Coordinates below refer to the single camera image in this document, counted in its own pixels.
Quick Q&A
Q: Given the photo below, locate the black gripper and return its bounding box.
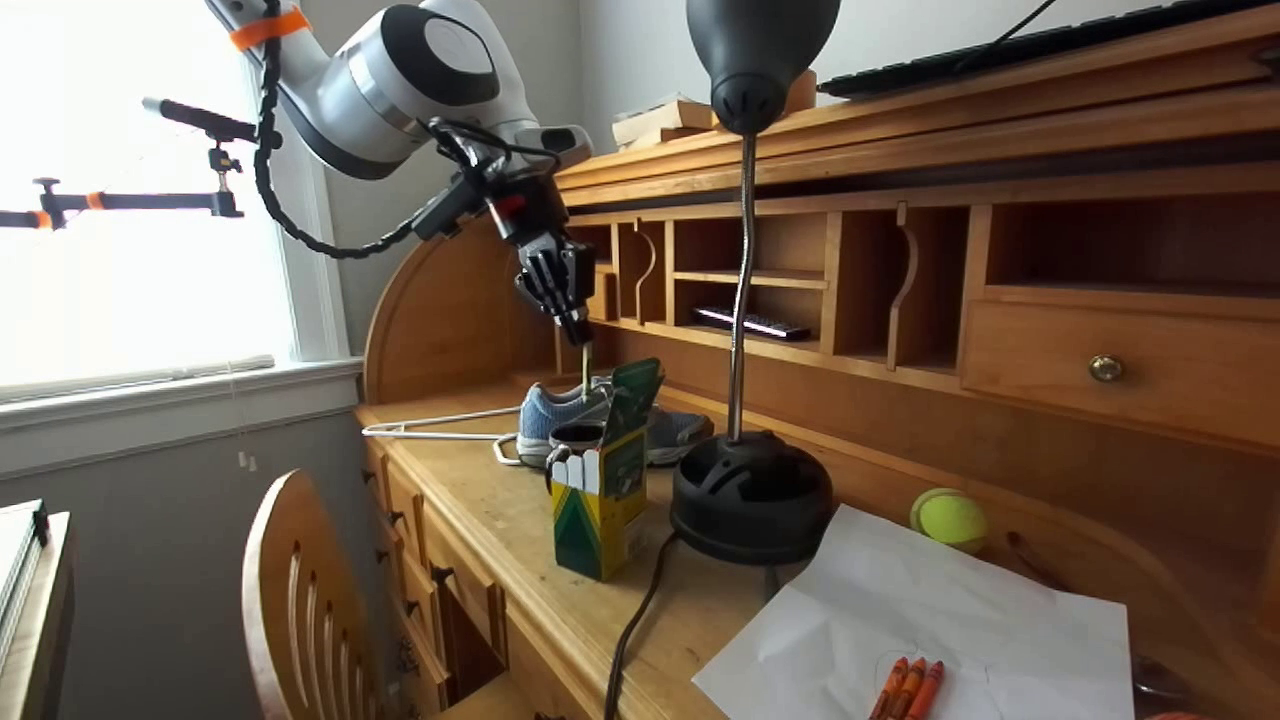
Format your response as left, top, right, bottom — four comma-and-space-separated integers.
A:
485, 173, 601, 350

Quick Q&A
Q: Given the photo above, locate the yellow green crayon box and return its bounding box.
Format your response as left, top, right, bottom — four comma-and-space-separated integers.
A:
543, 357, 668, 582

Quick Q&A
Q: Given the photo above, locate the grey blue sneaker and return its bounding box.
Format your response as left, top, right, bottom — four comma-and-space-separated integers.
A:
514, 374, 623, 473

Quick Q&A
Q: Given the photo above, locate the light wooden block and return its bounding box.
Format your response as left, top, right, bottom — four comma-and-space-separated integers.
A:
607, 94, 720, 136
616, 123, 711, 155

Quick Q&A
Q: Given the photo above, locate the white clothes hanger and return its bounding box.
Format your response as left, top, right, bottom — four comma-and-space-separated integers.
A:
356, 401, 532, 473

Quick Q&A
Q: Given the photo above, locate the black desk lamp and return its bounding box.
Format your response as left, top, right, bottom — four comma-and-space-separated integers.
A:
668, 0, 849, 568

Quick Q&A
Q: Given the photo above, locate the yellow tennis ball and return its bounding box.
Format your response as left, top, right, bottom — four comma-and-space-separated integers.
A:
910, 484, 994, 557

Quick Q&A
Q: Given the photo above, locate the white paper sheet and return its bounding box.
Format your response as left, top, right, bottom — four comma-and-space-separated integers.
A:
687, 499, 1141, 720

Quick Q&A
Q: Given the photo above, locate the wooden roll-top desk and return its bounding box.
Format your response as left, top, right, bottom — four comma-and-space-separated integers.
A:
356, 2, 1280, 720

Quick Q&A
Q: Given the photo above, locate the wooden desk drawer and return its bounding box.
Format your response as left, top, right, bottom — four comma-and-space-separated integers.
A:
957, 297, 1280, 451

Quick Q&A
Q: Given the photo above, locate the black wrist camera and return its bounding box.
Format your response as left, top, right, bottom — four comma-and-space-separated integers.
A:
412, 164, 491, 247

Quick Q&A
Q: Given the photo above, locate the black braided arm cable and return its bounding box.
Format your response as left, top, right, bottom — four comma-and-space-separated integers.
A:
248, 33, 485, 263

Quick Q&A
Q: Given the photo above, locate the black lamp cable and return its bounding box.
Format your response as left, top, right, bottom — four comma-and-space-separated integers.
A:
601, 527, 687, 720

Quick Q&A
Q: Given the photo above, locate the orange arm strap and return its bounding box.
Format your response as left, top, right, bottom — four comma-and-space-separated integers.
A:
230, 2, 313, 55

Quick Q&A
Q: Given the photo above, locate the black camera stand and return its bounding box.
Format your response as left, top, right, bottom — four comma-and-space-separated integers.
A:
0, 91, 261, 232

